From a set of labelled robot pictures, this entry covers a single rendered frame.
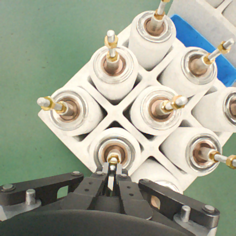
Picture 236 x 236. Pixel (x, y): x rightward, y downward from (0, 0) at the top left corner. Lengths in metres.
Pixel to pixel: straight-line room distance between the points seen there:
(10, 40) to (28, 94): 0.28
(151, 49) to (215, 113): 0.18
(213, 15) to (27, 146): 0.78
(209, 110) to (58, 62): 0.53
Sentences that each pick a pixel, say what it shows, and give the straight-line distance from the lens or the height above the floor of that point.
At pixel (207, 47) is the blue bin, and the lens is 0.55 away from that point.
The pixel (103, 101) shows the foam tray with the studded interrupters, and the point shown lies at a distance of 0.32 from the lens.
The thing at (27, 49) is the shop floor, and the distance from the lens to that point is 0.70.
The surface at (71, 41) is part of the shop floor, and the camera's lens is 0.62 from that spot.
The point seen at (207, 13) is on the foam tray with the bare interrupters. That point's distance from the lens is 0.53.
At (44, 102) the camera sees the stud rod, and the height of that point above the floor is 0.34.
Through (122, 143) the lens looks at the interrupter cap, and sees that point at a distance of 0.24.
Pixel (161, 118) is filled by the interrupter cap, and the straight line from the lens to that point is 0.25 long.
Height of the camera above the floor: 0.49
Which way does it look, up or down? 87 degrees down
